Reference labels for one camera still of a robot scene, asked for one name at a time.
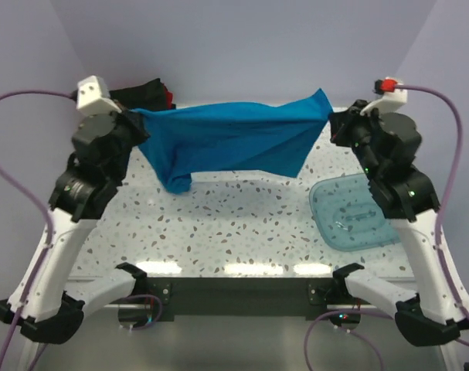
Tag blue t shirt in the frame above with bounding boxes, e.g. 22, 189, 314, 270
136, 90, 333, 194

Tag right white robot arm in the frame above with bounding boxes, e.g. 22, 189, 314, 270
328, 100, 469, 347

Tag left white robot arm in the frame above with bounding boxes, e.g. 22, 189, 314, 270
0, 111, 149, 345

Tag folded black t shirt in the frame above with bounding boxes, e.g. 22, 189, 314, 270
110, 78, 169, 111

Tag folded red t shirt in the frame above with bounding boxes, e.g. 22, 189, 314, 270
163, 86, 175, 110

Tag translucent blue plastic bin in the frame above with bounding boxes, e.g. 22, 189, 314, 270
309, 174, 399, 252

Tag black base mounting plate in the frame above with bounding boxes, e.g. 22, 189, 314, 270
116, 276, 369, 324

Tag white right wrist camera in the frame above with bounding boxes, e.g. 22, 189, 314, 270
360, 77, 408, 116

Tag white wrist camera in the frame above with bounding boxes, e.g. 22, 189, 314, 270
360, 77, 408, 116
76, 75, 121, 117

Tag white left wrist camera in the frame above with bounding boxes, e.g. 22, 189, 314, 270
76, 75, 121, 117

